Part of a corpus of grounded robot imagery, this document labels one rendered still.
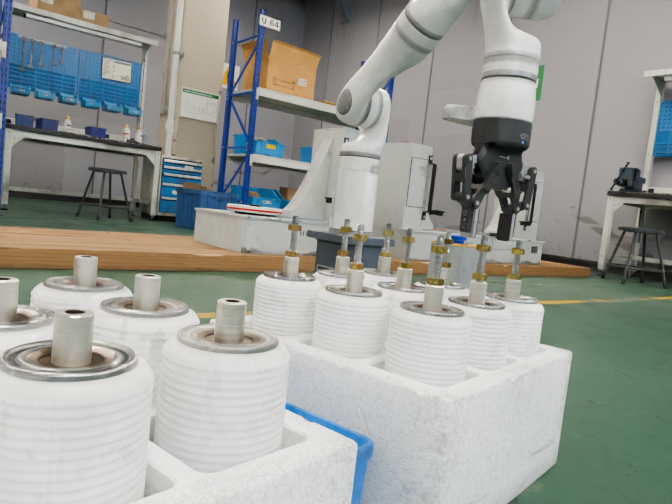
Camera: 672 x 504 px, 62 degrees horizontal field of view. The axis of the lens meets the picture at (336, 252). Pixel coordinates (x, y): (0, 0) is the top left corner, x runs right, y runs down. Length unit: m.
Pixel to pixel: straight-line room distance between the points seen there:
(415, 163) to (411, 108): 4.77
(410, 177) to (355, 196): 2.32
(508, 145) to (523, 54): 0.11
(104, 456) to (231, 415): 0.09
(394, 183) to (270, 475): 3.27
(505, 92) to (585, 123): 5.92
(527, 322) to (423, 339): 0.25
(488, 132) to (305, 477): 0.49
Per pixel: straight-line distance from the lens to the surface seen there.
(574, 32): 7.04
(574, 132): 6.71
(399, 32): 1.16
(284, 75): 6.14
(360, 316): 0.70
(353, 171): 1.23
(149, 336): 0.49
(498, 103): 0.76
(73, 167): 9.01
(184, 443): 0.42
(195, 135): 7.18
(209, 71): 7.34
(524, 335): 0.86
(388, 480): 0.66
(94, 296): 0.59
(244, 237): 2.79
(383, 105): 1.26
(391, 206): 3.61
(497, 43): 0.78
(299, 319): 0.78
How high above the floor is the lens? 0.36
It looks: 5 degrees down
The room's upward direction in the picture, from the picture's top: 6 degrees clockwise
